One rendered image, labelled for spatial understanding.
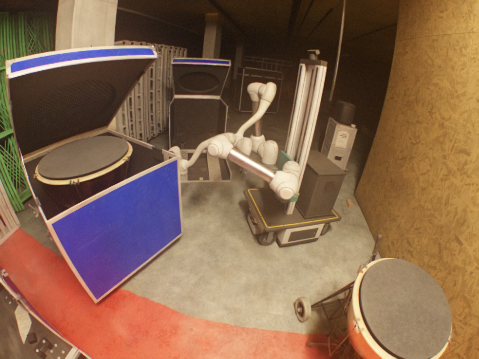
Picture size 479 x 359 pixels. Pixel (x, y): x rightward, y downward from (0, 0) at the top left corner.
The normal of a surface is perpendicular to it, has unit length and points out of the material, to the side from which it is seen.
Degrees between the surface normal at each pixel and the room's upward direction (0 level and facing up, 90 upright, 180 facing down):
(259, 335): 0
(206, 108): 90
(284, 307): 0
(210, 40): 90
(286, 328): 0
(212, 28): 90
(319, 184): 90
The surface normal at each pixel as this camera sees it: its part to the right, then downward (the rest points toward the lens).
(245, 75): 0.34, 0.50
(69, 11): -0.18, 0.47
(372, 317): 0.11, -0.87
